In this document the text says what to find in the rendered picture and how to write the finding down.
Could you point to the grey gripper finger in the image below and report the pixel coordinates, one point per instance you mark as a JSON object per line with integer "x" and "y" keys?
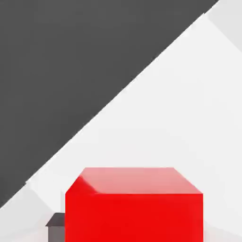
{"x": 56, "y": 228}

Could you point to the small red cube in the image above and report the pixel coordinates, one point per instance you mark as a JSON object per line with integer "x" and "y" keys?
{"x": 133, "y": 215}

